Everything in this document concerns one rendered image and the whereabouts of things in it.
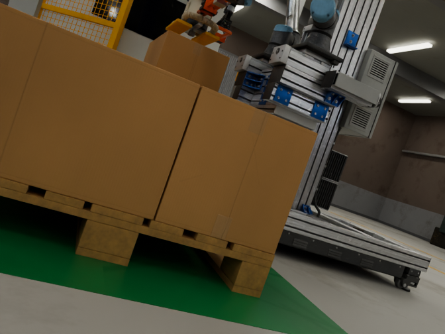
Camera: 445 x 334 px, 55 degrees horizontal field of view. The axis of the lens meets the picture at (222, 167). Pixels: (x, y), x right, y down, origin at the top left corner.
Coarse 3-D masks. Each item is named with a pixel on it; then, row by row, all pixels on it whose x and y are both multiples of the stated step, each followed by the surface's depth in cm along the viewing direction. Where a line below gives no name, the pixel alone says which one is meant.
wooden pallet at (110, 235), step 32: (0, 192) 106; (32, 192) 111; (96, 224) 114; (128, 224) 117; (160, 224) 119; (96, 256) 115; (128, 256) 118; (224, 256) 142; (256, 256) 130; (256, 288) 132
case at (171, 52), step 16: (160, 48) 247; (176, 48) 245; (192, 48) 248; (208, 48) 251; (160, 64) 243; (176, 64) 246; (192, 64) 249; (208, 64) 252; (224, 64) 256; (192, 80) 251; (208, 80) 254
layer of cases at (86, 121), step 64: (0, 64) 102; (64, 64) 106; (128, 64) 111; (0, 128) 104; (64, 128) 108; (128, 128) 113; (192, 128) 119; (256, 128) 125; (64, 192) 111; (128, 192) 116; (192, 192) 121; (256, 192) 127
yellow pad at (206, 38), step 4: (204, 32) 265; (208, 32) 263; (196, 36) 282; (200, 36) 274; (204, 36) 270; (208, 36) 267; (212, 36) 264; (216, 36) 265; (196, 40) 288; (200, 40) 284; (204, 40) 280; (208, 40) 276; (212, 40) 273; (216, 40) 269; (204, 44) 291
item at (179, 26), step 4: (176, 20) 257; (180, 20) 256; (172, 24) 267; (176, 24) 263; (180, 24) 260; (184, 24) 258; (188, 24) 258; (168, 28) 282; (172, 28) 278; (176, 28) 274; (180, 28) 271; (184, 28) 267; (188, 28) 264; (176, 32) 285; (180, 32) 281
